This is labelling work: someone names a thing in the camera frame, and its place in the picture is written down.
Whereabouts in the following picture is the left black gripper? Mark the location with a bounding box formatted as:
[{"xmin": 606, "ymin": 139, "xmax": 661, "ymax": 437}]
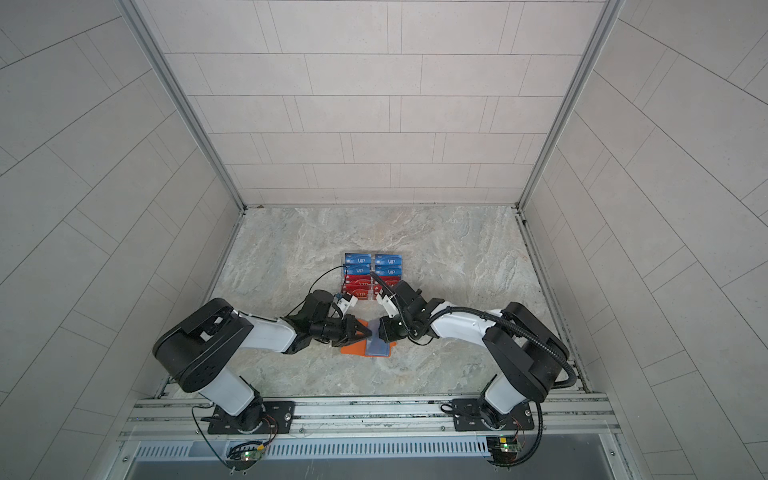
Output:
[{"xmin": 310, "ymin": 316, "xmax": 371, "ymax": 348}]

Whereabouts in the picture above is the orange card holder wallet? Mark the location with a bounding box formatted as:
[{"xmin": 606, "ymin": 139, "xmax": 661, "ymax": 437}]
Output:
[{"xmin": 340, "ymin": 319, "xmax": 393, "ymax": 358}]

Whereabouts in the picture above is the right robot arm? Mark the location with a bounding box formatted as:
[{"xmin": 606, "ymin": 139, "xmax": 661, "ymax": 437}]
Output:
[{"xmin": 376, "ymin": 281, "xmax": 577, "ymax": 429}]

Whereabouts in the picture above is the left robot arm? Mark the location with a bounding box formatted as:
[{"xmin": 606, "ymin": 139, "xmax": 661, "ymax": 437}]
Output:
[{"xmin": 152, "ymin": 290, "xmax": 372, "ymax": 433}]

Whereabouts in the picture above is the right clear card display stand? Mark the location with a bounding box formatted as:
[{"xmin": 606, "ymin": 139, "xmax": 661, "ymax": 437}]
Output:
[{"xmin": 371, "ymin": 254, "xmax": 403, "ymax": 290}]

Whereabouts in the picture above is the right circuit board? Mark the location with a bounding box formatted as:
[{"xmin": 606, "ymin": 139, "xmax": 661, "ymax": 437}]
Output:
[{"xmin": 486, "ymin": 436, "xmax": 522, "ymax": 466}]

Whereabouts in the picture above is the circuit board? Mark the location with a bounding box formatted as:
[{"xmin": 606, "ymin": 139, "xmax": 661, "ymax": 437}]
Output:
[
  {"xmin": 227, "ymin": 441, "xmax": 266, "ymax": 471},
  {"xmin": 486, "ymin": 436, "xmax": 522, "ymax": 466}
]

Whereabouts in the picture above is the left circuit board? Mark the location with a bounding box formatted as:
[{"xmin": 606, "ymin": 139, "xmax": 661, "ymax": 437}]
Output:
[{"xmin": 227, "ymin": 441, "xmax": 266, "ymax": 471}]

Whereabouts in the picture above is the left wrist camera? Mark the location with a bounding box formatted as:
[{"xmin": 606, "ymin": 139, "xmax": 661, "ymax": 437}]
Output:
[{"xmin": 334, "ymin": 294, "xmax": 358, "ymax": 317}]

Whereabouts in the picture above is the black corrugated cable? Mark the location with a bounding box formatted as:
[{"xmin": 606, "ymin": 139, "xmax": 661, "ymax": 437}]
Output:
[{"xmin": 371, "ymin": 272, "xmax": 578, "ymax": 391}]

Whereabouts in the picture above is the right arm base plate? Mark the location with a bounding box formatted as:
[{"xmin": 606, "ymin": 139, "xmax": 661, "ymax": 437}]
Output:
[{"xmin": 441, "ymin": 398, "xmax": 535, "ymax": 432}]

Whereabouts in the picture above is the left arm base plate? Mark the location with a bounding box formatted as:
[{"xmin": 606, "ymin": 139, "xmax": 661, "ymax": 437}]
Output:
[{"xmin": 202, "ymin": 401, "xmax": 296, "ymax": 435}]

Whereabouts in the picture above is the aluminium mounting rail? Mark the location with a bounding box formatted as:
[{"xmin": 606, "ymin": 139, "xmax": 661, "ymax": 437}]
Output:
[{"xmin": 118, "ymin": 391, "xmax": 621, "ymax": 441}]

